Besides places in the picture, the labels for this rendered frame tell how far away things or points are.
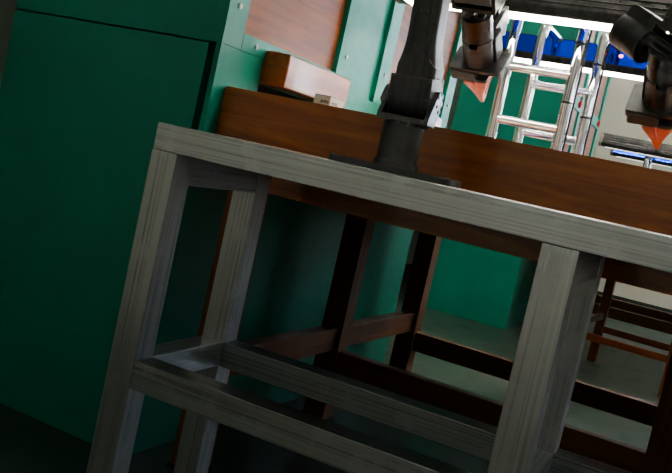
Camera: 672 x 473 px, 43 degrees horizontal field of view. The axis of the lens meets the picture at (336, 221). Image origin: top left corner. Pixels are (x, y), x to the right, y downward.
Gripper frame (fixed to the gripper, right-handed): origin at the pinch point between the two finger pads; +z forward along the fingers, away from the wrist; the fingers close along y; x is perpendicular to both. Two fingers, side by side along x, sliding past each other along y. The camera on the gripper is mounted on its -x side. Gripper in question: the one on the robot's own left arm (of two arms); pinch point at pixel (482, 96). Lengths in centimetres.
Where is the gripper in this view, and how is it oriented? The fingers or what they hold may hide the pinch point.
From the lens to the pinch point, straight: 172.1
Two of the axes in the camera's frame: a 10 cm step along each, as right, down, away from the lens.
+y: -8.8, -2.3, 4.2
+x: -4.4, 7.2, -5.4
